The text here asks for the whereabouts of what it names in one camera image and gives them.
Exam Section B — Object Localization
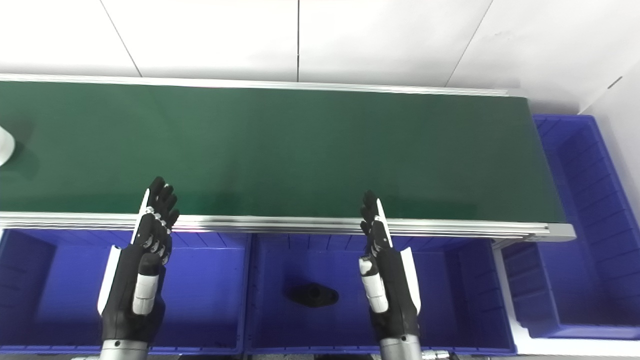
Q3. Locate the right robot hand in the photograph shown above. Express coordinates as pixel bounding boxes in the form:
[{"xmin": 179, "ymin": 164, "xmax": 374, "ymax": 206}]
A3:
[{"xmin": 358, "ymin": 190, "xmax": 422, "ymax": 343}]

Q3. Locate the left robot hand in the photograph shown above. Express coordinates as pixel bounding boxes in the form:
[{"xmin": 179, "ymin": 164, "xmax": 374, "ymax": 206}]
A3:
[{"xmin": 97, "ymin": 176, "xmax": 181, "ymax": 346}]

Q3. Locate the white round plastic part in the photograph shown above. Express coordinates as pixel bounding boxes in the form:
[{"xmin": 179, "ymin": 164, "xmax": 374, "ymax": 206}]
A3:
[{"xmin": 0, "ymin": 125, "xmax": 16, "ymax": 168}]

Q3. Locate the blue plastic bin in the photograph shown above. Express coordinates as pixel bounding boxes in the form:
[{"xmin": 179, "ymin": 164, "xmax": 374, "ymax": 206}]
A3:
[
  {"xmin": 245, "ymin": 233, "xmax": 517, "ymax": 356},
  {"xmin": 0, "ymin": 229, "xmax": 249, "ymax": 355},
  {"xmin": 501, "ymin": 114, "xmax": 640, "ymax": 341}
]

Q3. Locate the black flanged part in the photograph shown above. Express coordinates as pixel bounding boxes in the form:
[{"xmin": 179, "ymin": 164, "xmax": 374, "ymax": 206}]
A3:
[{"xmin": 285, "ymin": 282, "xmax": 340, "ymax": 309}]

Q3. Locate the green conveyor belt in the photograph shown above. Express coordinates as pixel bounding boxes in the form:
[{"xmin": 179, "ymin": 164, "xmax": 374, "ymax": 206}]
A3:
[
  {"xmin": 0, "ymin": 73, "xmax": 577, "ymax": 243},
  {"xmin": 0, "ymin": 80, "xmax": 567, "ymax": 224}
]

